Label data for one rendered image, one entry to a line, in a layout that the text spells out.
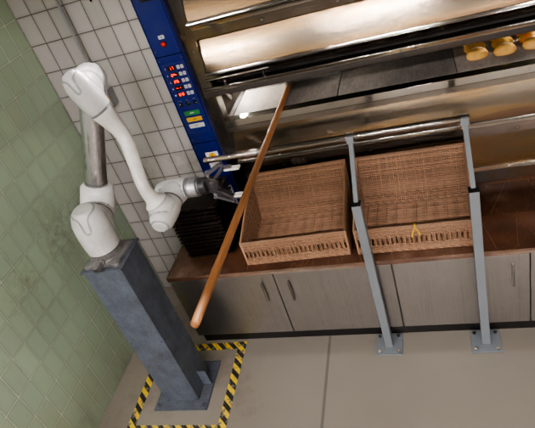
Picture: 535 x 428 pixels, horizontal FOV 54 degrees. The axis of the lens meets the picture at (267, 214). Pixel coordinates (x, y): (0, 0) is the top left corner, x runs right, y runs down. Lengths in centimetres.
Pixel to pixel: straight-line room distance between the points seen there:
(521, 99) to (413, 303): 110
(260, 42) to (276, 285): 122
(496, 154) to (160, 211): 169
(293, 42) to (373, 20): 38
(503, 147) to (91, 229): 201
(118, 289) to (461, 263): 159
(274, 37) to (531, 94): 123
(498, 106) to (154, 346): 205
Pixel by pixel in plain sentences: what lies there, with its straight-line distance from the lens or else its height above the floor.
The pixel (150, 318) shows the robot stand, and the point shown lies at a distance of 261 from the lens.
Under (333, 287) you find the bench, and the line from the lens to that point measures 271.
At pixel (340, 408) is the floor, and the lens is 278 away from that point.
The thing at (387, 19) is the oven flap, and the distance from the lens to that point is 254.
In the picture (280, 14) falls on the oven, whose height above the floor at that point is 166.
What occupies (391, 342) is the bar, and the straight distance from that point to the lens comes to 291.
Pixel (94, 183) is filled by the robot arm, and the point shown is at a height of 130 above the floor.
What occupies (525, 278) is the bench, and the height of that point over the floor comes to 39.
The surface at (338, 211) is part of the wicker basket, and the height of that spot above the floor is 59.
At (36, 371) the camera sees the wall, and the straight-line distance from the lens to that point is 289.
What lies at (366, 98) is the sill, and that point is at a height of 116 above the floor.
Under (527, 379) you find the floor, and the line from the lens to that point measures 281.
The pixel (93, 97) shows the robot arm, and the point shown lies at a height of 171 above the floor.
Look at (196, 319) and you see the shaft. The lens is 166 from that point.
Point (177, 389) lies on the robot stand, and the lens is 303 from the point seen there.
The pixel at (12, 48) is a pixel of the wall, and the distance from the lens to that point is 305.
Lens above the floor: 228
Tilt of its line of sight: 33 degrees down
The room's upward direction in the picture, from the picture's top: 20 degrees counter-clockwise
